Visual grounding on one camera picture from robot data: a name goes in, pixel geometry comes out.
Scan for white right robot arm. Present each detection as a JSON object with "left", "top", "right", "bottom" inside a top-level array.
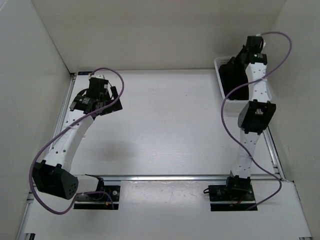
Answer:
[{"left": 224, "top": 46, "right": 276, "bottom": 200}]

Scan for white perforated plastic basket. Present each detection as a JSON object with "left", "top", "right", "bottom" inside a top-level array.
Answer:
[{"left": 214, "top": 56, "right": 249, "bottom": 113}]

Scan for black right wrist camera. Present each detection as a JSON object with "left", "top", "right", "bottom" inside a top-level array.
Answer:
[{"left": 245, "top": 35, "right": 265, "bottom": 54}]

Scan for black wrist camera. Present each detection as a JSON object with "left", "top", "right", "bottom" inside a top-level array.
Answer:
[
  {"left": 87, "top": 75, "right": 109, "bottom": 95},
  {"left": 245, "top": 35, "right": 265, "bottom": 54}
]

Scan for aluminium front rail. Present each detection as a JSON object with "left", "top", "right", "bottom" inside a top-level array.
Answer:
[{"left": 101, "top": 174, "right": 286, "bottom": 183}]

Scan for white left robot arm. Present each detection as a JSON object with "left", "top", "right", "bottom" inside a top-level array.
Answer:
[{"left": 31, "top": 84, "right": 123, "bottom": 200}]

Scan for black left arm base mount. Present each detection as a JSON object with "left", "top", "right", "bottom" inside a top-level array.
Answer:
[{"left": 73, "top": 182, "right": 121, "bottom": 211}]

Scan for aluminium left side rail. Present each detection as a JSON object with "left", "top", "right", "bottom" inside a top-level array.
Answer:
[{"left": 15, "top": 72, "right": 78, "bottom": 240}]

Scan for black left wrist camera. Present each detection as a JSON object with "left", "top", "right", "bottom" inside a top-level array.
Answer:
[{"left": 87, "top": 75, "right": 109, "bottom": 95}]

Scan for black shorts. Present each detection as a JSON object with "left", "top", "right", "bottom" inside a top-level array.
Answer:
[{"left": 218, "top": 57, "right": 249, "bottom": 101}]

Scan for aluminium right side rail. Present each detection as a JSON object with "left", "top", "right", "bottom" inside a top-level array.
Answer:
[{"left": 258, "top": 130, "right": 313, "bottom": 240}]

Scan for aluminium rail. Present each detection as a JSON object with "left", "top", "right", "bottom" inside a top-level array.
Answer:
[
  {"left": 258, "top": 130, "right": 313, "bottom": 240},
  {"left": 101, "top": 174, "right": 286, "bottom": 183},
  {"left": 15, "top": 72, "right": 78, "bottom": 240}
]

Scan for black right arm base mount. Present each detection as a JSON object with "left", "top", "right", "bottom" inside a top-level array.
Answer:
[{"left": 203, "top": 185, "right": 258, "bottom": 212}]

